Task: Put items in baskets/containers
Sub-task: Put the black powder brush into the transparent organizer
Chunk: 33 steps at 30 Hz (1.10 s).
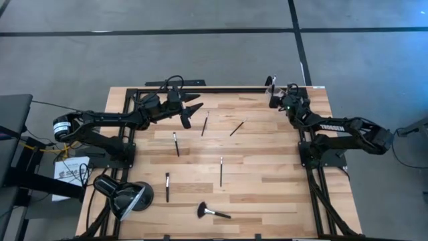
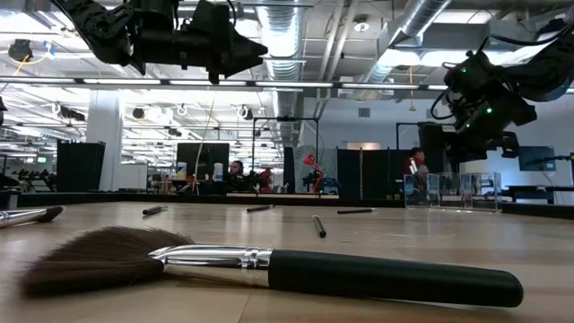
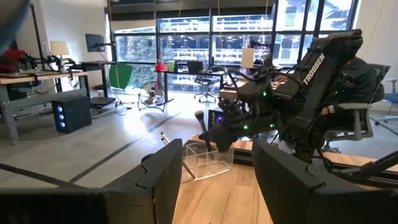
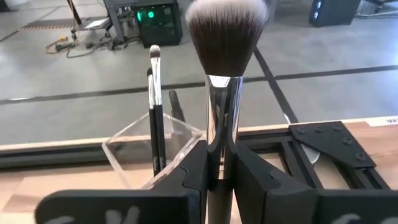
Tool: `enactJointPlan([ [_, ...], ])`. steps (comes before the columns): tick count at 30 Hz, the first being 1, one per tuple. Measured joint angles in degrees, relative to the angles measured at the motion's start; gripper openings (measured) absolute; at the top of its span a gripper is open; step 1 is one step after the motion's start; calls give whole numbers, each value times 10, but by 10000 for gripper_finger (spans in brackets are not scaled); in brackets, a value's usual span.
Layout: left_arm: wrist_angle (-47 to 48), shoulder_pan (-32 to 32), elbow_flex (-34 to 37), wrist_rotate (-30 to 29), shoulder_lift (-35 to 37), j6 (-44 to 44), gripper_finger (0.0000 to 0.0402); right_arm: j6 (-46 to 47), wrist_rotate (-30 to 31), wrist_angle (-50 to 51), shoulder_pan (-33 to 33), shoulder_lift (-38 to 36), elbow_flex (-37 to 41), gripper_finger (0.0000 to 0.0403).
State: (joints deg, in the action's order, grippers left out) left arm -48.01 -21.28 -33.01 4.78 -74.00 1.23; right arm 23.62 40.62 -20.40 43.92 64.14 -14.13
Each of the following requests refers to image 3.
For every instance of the black computer tower blue lights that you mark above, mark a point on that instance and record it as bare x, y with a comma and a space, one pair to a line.
74, 113

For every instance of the blue chair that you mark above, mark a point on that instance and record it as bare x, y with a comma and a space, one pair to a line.
392, 98

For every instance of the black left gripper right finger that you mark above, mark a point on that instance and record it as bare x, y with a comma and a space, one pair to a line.
311, 202

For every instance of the dark monitor on arm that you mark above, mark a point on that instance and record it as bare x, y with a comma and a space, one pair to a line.
94, 43

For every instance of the person's hand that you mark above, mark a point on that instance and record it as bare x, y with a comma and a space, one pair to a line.
326, 110

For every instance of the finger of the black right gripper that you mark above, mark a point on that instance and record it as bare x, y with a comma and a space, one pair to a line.
222, 137

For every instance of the black laptop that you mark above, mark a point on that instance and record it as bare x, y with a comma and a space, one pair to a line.
195, 67

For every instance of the red canister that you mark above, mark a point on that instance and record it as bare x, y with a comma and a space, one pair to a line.
160, 66

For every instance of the green bottle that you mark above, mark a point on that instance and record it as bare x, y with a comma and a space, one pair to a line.
171, 66

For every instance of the black light stand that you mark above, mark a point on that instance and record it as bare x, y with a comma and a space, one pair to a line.
36, 37

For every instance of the black desk robot arm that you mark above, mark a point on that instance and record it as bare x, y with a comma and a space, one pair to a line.
53, 59

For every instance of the white shade table lamp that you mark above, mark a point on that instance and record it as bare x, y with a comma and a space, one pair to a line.
59, 48

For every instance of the wooden desk grey legs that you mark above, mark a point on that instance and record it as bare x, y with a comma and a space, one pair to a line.
37, 76

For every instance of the long black desk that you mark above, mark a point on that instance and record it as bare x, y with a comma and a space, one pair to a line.
183, 72

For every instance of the clear acrylic organizer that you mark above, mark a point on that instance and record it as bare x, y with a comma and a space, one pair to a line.
199, 168

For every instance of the person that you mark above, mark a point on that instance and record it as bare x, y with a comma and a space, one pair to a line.
12, 59
354, 84

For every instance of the round grey-bristle makeup brush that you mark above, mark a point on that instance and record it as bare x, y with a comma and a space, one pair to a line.
199, 115

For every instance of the green panel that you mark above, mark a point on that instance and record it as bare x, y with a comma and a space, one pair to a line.
121, 76

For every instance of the black computer purple light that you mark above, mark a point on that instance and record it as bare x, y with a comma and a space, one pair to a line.
214, 119

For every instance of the thin white-tipped makeup brush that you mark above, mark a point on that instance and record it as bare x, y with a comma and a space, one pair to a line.
164, 137

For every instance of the grey office chair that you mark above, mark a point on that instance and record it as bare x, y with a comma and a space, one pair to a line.
357, 106

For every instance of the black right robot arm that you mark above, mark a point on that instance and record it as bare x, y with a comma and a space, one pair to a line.
335, 49

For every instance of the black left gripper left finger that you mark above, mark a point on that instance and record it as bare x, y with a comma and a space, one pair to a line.
93, 205

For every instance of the white lamp shade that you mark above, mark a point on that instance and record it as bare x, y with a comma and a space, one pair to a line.
247, 58

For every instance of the light wooden desk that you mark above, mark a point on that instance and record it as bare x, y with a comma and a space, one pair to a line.
227, 93

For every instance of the floor fan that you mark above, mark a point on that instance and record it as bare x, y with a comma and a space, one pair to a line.
151, 96

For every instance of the black office chair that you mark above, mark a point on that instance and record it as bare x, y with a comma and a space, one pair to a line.
206, 81

